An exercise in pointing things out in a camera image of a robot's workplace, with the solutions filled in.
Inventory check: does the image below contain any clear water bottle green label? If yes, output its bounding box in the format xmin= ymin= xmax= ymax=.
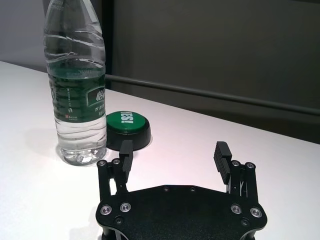
xmin=42 ymin=0 xmax=108 ymax=166

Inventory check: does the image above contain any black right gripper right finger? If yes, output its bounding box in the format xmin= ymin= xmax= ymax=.
xmin=213 ymin=141 xmax=258 ymax=198

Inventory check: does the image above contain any grey horizontal rail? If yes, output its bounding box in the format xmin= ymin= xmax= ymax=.
xmin=104 ymin=74 xmax=320 ymax=114

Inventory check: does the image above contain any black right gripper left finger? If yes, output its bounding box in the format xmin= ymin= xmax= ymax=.
xmin=96 ymin=139 xmax=134 ymax=201

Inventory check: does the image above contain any green buzzer button black base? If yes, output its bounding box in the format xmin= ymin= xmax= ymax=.
xmin=106 ymin=110 xmax=152 ymax=152

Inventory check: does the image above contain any dark vertical post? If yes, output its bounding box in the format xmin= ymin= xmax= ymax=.
xmin=101 ymin=0 xmax=116 ymax=92

